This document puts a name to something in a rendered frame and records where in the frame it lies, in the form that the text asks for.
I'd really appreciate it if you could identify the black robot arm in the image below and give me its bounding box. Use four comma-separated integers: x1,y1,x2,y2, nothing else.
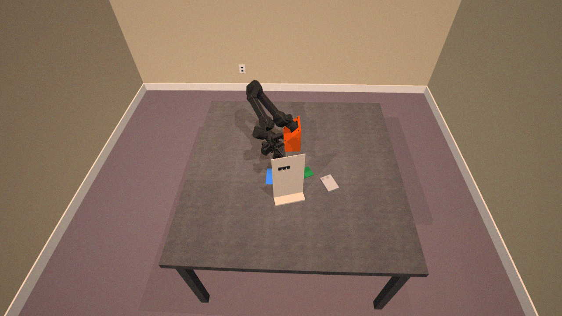
246,80,299,156

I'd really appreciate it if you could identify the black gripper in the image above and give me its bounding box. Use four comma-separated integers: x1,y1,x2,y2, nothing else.
267,133,286,159

